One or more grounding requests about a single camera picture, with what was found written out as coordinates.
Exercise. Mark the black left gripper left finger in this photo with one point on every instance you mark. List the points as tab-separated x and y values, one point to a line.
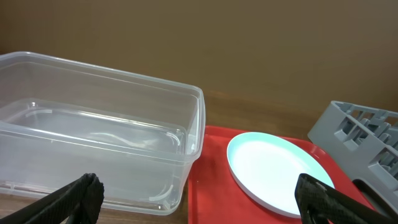
76	203

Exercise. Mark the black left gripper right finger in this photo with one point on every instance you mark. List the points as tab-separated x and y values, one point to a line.
318	203

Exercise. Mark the light blue plate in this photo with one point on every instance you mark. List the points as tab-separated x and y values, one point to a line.
267	168

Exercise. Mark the grey dishwasher rack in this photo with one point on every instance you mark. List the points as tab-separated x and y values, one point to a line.
363	142

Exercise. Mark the clear plastic storage bin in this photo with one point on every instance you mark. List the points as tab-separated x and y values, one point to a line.
61	119

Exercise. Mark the red plastic tray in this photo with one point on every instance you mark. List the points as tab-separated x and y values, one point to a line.
214	196

